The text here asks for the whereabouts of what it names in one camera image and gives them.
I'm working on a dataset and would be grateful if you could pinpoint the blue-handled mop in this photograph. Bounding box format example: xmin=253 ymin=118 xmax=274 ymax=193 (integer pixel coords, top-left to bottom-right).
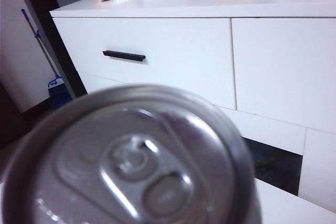
xmin=20 ymin=8 xmax=65 ymax=90

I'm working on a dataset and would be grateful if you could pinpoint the white sideboard cabinet body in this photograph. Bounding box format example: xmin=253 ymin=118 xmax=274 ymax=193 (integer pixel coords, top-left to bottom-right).
xmin=49 ymin=0 xmax=336 ymax=206

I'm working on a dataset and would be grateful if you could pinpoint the dark door frame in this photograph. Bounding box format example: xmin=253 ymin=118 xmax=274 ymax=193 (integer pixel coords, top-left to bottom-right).
xmin=18 ymin=0 xmax=89 ymax=99

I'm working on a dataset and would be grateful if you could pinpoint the white drawer front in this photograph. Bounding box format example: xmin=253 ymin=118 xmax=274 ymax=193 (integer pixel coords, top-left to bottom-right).
xmin=230 ymin=17 xmax=336 ymax=134
xmin=52 ymin=17 xmax=237 ymax=111

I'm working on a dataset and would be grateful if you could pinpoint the silver beer can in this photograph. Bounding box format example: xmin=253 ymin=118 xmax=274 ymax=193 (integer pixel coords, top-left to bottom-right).
xmin=0 ymin=84 xmax=257 ymax=224

